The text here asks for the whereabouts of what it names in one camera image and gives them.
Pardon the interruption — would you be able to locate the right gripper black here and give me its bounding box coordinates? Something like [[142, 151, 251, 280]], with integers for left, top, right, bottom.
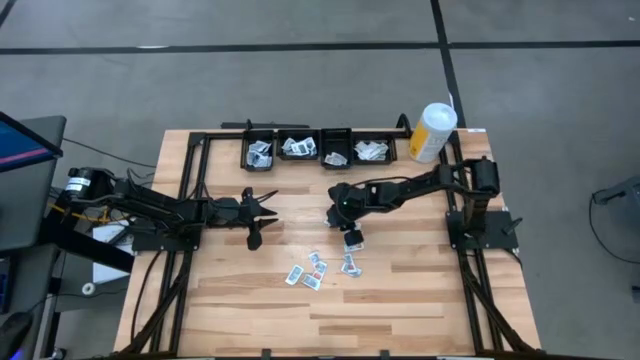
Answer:
[[327, 182, 374, 246]]

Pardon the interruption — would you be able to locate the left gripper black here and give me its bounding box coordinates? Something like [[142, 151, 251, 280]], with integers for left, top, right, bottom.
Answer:
[[204, 187, 280, 252]]

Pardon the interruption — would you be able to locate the black plastic mesh basket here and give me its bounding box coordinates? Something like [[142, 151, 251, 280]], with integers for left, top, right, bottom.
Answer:
[[352, 130, 399, 166], [319, 127, 354, 170], [276, 128, 321, 161], [240, 129, 276, 172]]

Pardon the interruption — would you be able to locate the yellow and white wipes canister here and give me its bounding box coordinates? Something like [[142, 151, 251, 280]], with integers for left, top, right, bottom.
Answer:
[[408, 102, 459, 165]]

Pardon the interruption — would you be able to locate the white paper sheet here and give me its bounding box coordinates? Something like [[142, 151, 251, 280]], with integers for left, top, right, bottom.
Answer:
[[92, 222, 135, 285]]

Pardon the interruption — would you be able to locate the black cart support beam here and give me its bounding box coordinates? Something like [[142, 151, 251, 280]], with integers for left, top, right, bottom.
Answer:
[[39, 207, 136, 275]]

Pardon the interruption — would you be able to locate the computer monitor with blue screen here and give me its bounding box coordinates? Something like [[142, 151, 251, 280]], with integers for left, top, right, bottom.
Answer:
[[0, 110, 64, 174]]

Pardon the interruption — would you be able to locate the grey chair base leg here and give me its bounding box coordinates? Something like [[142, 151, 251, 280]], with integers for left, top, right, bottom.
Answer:
[[592, 173, 640, 206]]

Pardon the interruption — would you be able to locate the black computer mouse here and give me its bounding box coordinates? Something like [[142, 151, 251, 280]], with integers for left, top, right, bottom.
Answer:
[[0, 310, 35, 360]]

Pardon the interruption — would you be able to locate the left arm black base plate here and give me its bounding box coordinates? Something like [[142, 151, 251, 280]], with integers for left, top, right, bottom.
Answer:
[[130, 214, 204, 253]]

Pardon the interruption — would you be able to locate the thin black floor cable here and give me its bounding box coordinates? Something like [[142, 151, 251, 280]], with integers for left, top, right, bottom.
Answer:
[[62, 137, 158, 169], [588, 197, 640, 265]]

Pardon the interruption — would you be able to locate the yellow cable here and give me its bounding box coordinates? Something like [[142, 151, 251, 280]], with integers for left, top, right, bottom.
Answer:
[[49, 202, 114, 225]]

